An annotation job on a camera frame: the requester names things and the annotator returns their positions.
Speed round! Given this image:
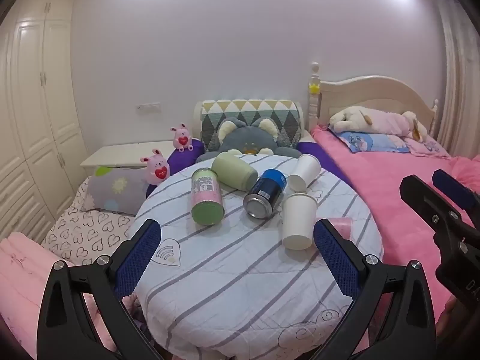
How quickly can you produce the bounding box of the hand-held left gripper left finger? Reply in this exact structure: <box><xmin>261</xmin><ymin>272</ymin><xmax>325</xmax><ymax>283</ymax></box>
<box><xmin>37</xmin><ymin>218</ymin><xmax>162</xmax><ymax>360</ymax></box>

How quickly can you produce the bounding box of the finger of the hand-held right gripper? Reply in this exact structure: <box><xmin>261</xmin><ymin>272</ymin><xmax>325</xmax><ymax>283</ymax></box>
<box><xmin>399</xmin><ymin>175</ymin><xmax>465</xmax><ymax>233</ymax></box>
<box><xmin>432</xmin><ymin>169</ymin><xmax>480</xmax><ymax>229</ymax></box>

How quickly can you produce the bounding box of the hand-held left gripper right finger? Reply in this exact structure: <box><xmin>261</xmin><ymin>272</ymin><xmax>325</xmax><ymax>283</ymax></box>
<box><xmin>313</xmin><ymin>217</ymin><xmax>438</xmax><ymax>360</ymax></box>

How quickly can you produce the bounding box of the white paper cup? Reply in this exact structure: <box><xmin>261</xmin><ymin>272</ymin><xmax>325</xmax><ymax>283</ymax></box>
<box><xmin>287</xmin><ymin>153</ymin><xmax>322</xmax><ymax>192</ymax></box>
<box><xmin>281</xmin><ymin>193</ymin><xmax>318</xmax><ymax>251</ymax></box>

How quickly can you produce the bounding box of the pink plastic cup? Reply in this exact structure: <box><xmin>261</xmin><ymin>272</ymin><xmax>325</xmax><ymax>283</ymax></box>
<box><xmin>316</xmin><ymin>217</ymin><xmax>353</xmax><ymax>241</ymax></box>

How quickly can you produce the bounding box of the green pink labelled cup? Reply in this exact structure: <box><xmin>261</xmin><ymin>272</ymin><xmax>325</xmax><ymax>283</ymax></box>
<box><xmin>191</xmin><ymin>167</ymin><xmax>225</xmax><ymax>226</ymax></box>

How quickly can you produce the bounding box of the light green cup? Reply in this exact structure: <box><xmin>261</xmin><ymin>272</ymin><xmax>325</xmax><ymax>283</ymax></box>
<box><xmin>211</xmin><ymin>151</ymin><xmax>259</xmax><ymax>191</ymax></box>

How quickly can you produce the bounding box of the pink fleece bed blanket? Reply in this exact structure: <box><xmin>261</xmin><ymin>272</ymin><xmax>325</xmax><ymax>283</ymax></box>
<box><xmin>310</xmin><ymin>125</ymin><xmax>480</xmax><ymax>342</ymax></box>

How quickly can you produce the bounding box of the heart print white sheet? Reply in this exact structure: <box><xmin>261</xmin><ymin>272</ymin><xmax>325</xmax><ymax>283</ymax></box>
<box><xmin>40</xmin><ymin>177</ymin><xmax>136</xmax><ymax>267</ymax></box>

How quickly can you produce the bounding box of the grey flower print pillow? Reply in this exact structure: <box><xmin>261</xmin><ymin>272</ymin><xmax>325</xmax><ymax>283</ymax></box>
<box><xmin>80</xmin><ymin>165</ymin><xmax>150</xmax><ymax>217</ymax></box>

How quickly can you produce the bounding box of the blue cartoon print pillow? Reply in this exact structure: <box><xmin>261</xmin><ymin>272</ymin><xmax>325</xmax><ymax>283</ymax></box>
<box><xmin>328</xmin><ymin>127</ymin><xmax>412</xmax><ymax>154</ymax></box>

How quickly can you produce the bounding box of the pink plush toy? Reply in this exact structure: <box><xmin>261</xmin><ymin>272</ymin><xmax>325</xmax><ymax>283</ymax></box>
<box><xmin>365</xmin><ymin>108</ymin><xmax>428</xmax><ymax>143</ymax></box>

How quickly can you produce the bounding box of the pink plush rabbit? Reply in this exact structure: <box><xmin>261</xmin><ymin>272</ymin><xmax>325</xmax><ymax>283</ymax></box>
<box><xmin>140</xmin><ymin>148</ymin><xmax>171</xmax><ymax>186</ymax></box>
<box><xmin>170</xmin><ymin>122</ymin><xmax>193</xmax><ymax>153</ymax></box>

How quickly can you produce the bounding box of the blue metal can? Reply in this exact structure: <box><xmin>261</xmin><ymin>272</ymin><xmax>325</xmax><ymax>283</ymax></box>
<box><xmin>243</xmin><ymin>169</ymin><xmax>288</xmax><ymax>219</ymax></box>

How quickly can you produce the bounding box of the white nightstand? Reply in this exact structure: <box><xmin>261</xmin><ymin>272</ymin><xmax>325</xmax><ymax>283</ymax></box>
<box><xmin>80</xmin><ymin>140</ymin><xmax>178</xmax><ymax>170</ymax></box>

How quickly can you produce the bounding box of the white plush dog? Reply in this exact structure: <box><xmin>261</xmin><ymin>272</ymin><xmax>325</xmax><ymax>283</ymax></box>
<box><xmin>329</xmin><ymin>106</ymin><xmax>374</xmax><ymax>133</ymax></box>

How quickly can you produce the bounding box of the purple blanket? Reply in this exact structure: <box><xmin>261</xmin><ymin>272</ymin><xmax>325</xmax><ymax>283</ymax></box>
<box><xmin>145</xmin><ymin>138</ymin><xmax>361</xmax><ymax>198</ymax></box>

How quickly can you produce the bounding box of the cream wooden bed headboard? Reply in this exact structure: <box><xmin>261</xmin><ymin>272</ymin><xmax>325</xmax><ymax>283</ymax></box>
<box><xmin>307</xmin><ymin>62</ymin><xmax>439</xmax><ymax>139</ymax></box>

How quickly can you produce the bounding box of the white curtain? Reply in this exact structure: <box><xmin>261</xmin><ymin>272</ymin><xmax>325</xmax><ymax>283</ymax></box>
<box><xmin>435</xmin><ymin>0</ymin><xmax>480</xmax><ymax>158</ymax></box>

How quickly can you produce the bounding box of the pink folded quilt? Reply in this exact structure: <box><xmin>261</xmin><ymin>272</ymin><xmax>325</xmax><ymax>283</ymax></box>
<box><xmin>0</xmin><ymin>232</ymin><xmax>113</xmax><ymax>355</ymax></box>

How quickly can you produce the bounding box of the grey plush cat cushion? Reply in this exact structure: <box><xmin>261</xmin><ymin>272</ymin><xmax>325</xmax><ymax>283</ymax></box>
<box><xmin>196</xmin><ymin>117</ymin><xmax>301</xmax><ymax>164</ymax></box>

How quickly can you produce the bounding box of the cream wardrobe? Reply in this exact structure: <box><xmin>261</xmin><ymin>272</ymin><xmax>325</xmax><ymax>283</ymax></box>
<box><xmin>0</xmin><ymin>0</ymin><xmax>88</xmax><ymax>246</ymax></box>

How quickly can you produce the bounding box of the diamond pattern quilted cushion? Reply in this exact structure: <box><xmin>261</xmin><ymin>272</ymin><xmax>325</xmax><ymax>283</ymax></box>
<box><xmin>200</xmin><ymin>99</ymin><xmax>303</xmax><ymax>148</ymax></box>

